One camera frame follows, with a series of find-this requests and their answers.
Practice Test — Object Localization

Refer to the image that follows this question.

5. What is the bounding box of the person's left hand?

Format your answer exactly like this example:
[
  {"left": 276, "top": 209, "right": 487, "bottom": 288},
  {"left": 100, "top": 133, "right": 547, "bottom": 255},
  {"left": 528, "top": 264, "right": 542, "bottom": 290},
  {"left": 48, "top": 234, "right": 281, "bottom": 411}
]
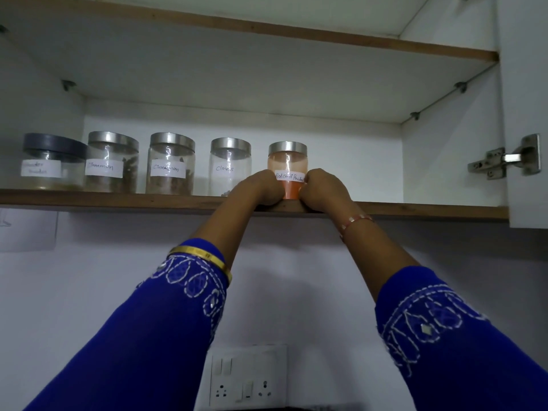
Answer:
[{"left": 233, "top": 170, "right": 287, "bottom": 215}]

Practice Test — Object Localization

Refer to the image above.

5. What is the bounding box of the grey-lid coriander powder jar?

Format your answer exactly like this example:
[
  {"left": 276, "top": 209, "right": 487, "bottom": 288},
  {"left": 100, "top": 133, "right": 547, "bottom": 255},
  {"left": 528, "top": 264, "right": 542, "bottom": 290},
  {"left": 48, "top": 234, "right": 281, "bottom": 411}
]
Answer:
[{"left": 20, "top": 132, "right": 88, "bottom": 191}]

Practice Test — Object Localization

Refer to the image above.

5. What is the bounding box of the person's left forearm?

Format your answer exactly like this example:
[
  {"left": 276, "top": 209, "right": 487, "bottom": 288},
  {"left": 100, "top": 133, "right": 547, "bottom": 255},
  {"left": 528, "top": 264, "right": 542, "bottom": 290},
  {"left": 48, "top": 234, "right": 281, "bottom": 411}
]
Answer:
[{"left": 191, "top": 200, "right": 259, "bottom": 271}]

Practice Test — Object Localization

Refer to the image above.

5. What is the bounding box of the red beaded bracelet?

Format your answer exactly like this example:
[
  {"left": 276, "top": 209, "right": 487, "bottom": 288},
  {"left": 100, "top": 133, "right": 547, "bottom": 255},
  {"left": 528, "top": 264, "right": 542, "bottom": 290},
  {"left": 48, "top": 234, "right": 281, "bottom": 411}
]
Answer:
[{"left": 339, "top": 213, "right": 374, "bottom": 241}]

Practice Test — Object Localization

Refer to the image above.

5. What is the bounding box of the brown wooden cabinet door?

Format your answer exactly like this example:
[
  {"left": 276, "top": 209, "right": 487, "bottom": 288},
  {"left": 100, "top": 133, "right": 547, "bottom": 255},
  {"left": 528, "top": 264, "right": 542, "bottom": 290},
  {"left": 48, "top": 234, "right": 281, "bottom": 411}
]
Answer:
[{"left": 495, "top": 0, "right": 548, "bottom": 229}]

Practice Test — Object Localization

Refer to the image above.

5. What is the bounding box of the steel-lid cinnamon jar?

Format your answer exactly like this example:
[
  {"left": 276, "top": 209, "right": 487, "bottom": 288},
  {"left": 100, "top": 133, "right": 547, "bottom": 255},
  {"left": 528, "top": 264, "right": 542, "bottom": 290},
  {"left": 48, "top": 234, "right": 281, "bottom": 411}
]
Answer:
[{"left": 84, "top": 131, "right": 140, "bottom": 194}]

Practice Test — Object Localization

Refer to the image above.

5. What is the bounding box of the white wall socket plate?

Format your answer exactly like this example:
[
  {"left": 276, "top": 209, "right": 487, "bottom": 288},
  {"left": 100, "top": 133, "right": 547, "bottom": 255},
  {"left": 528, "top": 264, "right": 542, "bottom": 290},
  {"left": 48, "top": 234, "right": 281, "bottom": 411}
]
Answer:
[{"left": 207, "top": 344, "right": 288, "bottom": 408}]

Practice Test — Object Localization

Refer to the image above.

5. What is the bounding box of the metal cabinet door hinge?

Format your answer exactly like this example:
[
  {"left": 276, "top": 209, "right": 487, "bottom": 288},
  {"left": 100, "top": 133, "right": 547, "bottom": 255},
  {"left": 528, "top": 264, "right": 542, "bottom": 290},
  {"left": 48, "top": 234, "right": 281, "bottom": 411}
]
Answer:
[{"left": 467, "top": 133, "right": 542, "bottom": 180}]

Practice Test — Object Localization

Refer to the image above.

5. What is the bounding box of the person's right forearm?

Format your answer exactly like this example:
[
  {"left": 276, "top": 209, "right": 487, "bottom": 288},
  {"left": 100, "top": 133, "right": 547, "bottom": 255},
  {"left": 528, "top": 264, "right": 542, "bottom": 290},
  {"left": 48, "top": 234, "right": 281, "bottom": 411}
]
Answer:
[{"left": 339, "top": 211, "right": 420, "bottom": 301}]

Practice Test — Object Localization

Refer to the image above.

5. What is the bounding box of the white cabinet shelf board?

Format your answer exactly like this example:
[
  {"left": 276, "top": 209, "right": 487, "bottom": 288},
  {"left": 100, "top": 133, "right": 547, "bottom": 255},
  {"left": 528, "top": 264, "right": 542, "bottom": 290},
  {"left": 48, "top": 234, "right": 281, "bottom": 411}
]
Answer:
[{"left": 0, "top": 0, "right": 501, "bottom": 124}]

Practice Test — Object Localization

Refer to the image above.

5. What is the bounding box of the gold bangle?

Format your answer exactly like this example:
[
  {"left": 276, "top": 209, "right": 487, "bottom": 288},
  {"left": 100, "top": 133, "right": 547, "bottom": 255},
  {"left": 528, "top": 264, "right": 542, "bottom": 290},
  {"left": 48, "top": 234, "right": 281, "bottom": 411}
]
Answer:
[{"left": 167, "top": 245, "right": 233, "bottom": 287}]

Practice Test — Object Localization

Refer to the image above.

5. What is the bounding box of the red chilli powder jar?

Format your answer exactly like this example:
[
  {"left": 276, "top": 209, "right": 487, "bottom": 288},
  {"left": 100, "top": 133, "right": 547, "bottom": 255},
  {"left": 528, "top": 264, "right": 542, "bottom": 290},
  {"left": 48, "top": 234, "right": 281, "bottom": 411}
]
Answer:
[{"left": 267, "top": 140, "right": 308, "bottom": 201}]

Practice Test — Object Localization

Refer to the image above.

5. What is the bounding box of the brown wooden cabinet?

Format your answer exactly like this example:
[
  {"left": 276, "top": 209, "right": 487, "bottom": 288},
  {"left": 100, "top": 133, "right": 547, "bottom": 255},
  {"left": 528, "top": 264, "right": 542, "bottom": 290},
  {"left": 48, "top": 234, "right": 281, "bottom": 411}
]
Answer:
[{"left": 0, "top": 0, "right": 548, "bottom": 229}]

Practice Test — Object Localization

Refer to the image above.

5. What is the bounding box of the steel-lid brown pods spice jar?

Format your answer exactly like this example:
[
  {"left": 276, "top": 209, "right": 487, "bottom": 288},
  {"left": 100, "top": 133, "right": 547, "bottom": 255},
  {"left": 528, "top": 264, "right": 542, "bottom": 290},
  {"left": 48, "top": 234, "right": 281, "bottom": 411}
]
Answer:
[{"left": 145, "top": 132, "right": 196, "bottom": 196}]

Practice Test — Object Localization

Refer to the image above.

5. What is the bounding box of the person's right hand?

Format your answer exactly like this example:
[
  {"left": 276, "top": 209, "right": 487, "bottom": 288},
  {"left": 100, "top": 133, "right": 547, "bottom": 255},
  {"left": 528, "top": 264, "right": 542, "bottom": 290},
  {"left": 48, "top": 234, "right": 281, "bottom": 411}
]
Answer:
[{"left": 298, "top": 167, "right": 361, "bottom": 225}]

